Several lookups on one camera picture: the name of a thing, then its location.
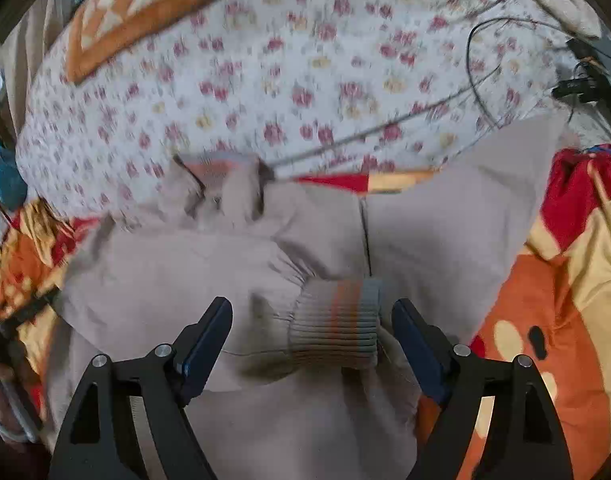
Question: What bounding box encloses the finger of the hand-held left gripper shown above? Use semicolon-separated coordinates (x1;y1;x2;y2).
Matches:
0;294;56;336

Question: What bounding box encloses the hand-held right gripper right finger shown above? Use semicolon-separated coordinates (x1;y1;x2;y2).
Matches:
391;298;574;480

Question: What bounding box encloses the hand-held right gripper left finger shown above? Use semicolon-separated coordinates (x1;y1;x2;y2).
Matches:
48;297;233;480

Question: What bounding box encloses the beige sweater with striped cuffs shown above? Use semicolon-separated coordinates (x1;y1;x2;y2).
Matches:
46;115;571;480

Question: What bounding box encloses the blue cloth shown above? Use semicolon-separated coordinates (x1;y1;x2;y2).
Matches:
0;130;29;208

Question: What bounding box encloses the orange red printed blanket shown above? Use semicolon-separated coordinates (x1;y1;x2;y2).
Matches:
0;145;611;480

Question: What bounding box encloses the floral bed sheet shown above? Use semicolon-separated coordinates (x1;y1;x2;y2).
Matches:
16;0;586;231

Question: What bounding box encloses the orange patterned pillow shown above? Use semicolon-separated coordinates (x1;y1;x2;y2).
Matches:
66;0;229;86

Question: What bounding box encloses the black cable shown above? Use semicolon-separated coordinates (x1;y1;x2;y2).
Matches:
263;16;571;173

